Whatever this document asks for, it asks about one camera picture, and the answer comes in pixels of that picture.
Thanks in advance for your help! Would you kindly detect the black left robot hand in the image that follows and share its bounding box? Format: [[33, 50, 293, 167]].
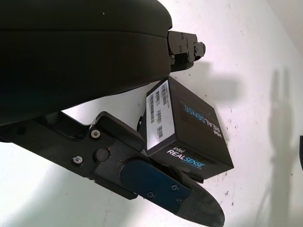
[[0, 0, 224, 227]]

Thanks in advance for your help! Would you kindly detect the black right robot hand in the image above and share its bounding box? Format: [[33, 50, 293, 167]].
[[299, 134, 303, 172]]

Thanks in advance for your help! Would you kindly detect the black RealSense box lid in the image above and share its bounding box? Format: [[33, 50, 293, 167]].
[[137, 76, 235, 184]]

